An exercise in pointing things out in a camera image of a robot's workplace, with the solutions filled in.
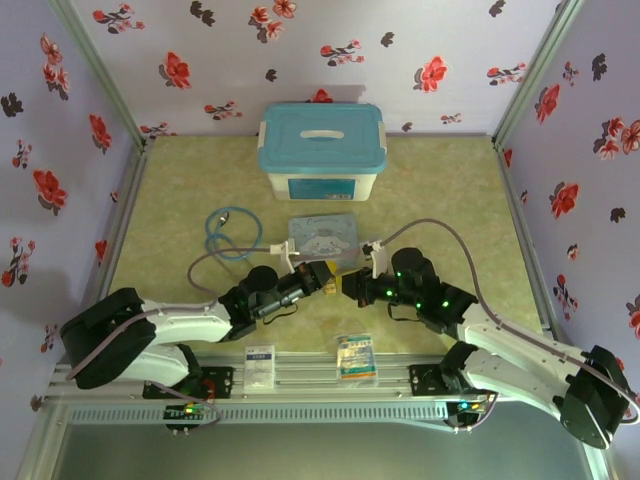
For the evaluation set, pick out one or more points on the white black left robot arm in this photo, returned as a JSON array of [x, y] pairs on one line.
[[175, 320]]

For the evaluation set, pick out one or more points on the cartoon pouch bag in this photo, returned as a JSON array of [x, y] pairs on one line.
[[325, 235]]

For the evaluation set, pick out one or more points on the green blue printed packet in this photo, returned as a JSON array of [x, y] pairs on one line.
[[356, 362]]

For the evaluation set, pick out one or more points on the white flat packet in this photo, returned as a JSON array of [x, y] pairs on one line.
[[260, 367]]

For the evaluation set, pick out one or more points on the right circuit board with lights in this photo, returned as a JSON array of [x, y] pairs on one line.
[[470, 406]]

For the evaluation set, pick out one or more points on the circuit board with lights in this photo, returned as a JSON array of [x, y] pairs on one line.
[[470, 406], [186, 411]]

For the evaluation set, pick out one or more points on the white storage box blue lid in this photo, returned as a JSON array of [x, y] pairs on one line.
[[322, 135]]

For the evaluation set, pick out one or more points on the left circuit board with lights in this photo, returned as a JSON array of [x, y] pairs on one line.
[[186, 411]]

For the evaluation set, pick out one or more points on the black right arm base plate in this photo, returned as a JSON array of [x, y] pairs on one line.
[[425, 380]]

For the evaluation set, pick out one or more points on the aluminium front rail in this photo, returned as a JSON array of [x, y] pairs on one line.
[[310, 377]]

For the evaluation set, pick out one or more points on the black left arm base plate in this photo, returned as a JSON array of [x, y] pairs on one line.
[[222, 382]]

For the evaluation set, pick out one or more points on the aluminium side rail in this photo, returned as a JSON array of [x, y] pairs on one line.
[[525, 250], [116, 250]]

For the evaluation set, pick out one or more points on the aluminium corner post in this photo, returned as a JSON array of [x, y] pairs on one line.
[[537, 70], [102, 70]]

